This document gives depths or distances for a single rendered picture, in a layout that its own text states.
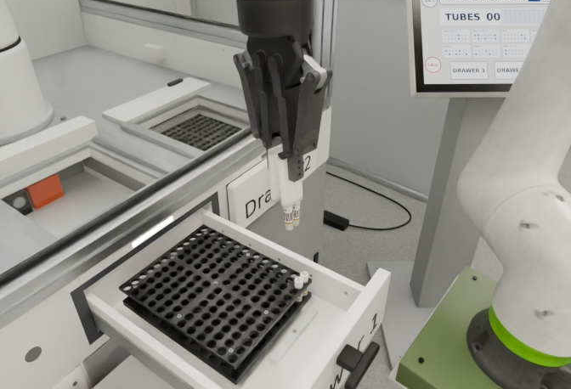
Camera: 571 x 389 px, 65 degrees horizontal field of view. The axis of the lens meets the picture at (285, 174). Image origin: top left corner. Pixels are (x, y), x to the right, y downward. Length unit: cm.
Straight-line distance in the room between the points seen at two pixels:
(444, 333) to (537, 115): 35
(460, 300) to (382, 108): 162
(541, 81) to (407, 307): 130
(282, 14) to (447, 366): 55
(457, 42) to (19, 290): 106
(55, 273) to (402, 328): 135
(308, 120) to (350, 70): 193
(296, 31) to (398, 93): 186
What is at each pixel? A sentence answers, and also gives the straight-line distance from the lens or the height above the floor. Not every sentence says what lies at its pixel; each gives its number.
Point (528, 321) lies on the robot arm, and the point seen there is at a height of 92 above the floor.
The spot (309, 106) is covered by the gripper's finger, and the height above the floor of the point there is 121.
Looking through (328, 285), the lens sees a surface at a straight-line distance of 71.
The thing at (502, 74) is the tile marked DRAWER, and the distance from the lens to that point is 126.
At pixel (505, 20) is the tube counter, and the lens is 131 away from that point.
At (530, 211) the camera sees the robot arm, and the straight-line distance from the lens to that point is 66.
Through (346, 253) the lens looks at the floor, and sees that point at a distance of 206.
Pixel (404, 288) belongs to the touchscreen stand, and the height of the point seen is 4.
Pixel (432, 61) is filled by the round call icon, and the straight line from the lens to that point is 120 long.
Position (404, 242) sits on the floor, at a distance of 216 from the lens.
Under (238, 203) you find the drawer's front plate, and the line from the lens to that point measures 85.
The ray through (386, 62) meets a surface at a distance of 226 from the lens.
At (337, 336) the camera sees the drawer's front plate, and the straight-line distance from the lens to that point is 59.
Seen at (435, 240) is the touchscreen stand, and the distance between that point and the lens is 161.
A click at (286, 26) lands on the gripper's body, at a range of 43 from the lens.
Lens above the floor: 139
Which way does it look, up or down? 33 degrees down
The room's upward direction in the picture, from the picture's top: straight up
